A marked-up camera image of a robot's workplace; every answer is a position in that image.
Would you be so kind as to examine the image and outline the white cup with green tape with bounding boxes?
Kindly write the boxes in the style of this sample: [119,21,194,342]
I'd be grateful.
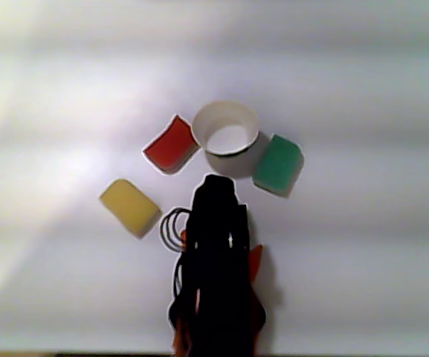
[191,100,260,180]

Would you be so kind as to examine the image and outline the yellow sponge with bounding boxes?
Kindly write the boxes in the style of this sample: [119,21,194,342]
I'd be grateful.
[98,178,163,239]

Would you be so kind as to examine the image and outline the green sponge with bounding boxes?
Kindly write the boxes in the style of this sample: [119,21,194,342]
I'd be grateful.
[251,133,305,199]

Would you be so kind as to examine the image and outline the black looped motor cable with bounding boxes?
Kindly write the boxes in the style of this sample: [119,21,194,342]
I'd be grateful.
[158,207,193,254]

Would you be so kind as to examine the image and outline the red sponge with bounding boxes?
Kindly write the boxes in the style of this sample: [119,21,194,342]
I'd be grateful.
[142,114,202,176]

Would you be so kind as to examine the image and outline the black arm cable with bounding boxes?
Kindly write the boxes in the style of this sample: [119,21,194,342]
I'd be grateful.
[172,254,186,300]

